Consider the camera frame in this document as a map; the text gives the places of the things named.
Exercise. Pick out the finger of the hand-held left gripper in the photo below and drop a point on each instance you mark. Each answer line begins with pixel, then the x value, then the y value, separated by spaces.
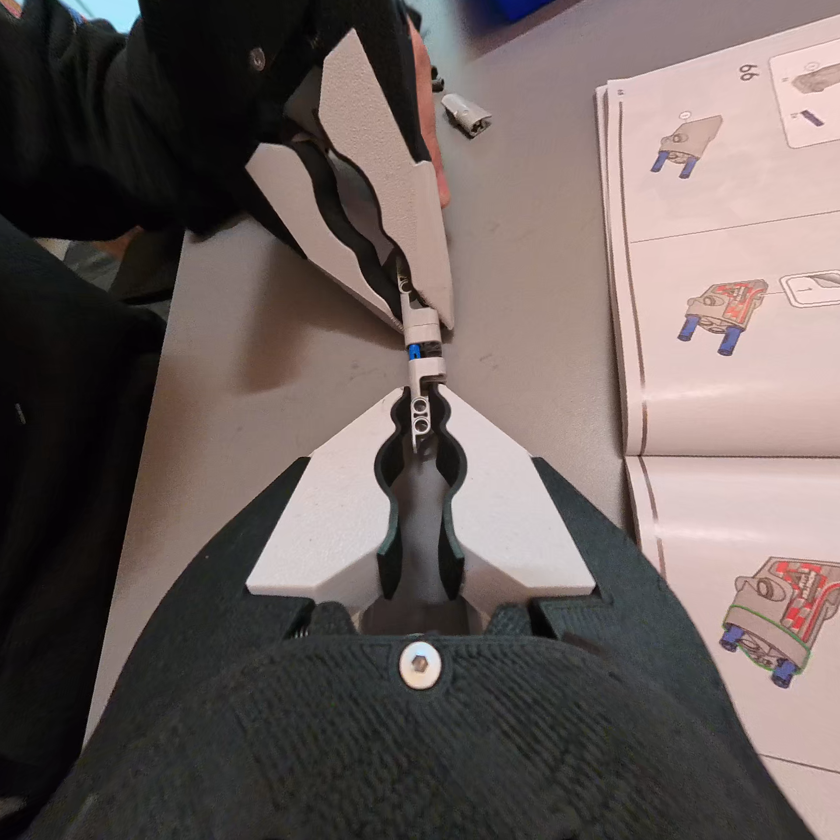
pixel 308 216
pixel 387 144

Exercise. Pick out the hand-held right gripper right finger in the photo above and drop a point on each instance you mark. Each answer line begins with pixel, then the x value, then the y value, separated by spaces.
pixel 525 525

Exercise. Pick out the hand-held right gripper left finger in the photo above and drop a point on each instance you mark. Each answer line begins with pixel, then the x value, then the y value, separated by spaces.
pixel 308 525

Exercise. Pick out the grey toy brick blue pins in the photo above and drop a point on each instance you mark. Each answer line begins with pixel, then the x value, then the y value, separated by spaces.
pixel 420 321

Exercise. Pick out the grey angled toy brick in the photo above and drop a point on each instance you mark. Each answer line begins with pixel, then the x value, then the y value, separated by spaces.
pixel 423 400

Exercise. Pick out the person's left forearm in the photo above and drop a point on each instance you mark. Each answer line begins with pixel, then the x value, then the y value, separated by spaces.
pixel 65 118

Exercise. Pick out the person's left hand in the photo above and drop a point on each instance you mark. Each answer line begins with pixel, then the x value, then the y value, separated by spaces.
pixel 433 124

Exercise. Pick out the small grey toy brick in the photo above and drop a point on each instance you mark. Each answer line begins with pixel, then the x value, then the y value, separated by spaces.
pixel 467 115

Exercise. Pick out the blue box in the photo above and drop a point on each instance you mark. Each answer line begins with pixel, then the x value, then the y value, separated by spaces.
pixel 518 10

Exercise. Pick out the open instruction booklet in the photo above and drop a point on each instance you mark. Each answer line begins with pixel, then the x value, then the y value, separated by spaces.
pixel 722 394

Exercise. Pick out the person's black clothing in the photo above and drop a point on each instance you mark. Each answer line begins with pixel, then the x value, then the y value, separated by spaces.
pixel 59 492

